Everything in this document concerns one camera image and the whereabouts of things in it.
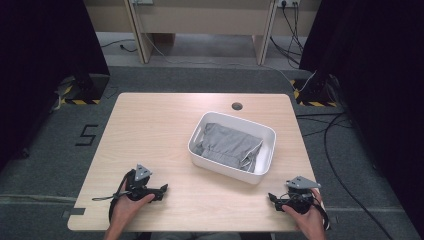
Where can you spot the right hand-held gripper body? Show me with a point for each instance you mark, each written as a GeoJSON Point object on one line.
{"type": "Point", "coordinates": [300, 200]}

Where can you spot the grey tape piece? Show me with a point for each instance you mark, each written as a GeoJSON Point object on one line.
{"type": "Point", "coordinates": [75, 211]}
{"type": "Point", "coordinates": [333, 219]}

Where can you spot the beige desk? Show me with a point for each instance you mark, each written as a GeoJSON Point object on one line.
{"type": "Point", "coordinates": [206, 20]}

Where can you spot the white plastic bin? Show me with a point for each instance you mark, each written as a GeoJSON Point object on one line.
{"type": "Point", "coordinates": [230, 168]}

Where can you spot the black stand base striped tape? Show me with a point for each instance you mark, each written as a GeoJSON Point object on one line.
{"type": "Point", "coordinates": [88, 93]}
{"type": "Point", "coordinates": [313, 96]}

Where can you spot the person's lap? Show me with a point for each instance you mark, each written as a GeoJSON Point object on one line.
{"type": "Point", "coordinates": [195, 236]}

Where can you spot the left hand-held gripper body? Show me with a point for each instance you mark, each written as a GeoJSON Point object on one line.
{"type": "Point", "coordinates": [139, 186]}

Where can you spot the person's left hand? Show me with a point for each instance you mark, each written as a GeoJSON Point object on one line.
{"type": "Point", "coordinates": [125, 211]}

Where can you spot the white wall socket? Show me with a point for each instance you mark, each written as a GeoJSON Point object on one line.
{"type": "Point", "coordinates": [290, 2]}
{"type": "Point", "coordinates": [142, 1]}

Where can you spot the person's right hand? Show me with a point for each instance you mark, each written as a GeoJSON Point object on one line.
{"type": "Point", "coordinates": [311, 220]}

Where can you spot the grey pants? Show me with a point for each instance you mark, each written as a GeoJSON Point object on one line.
{"type": "Point", "coordinates": [226, 145]}

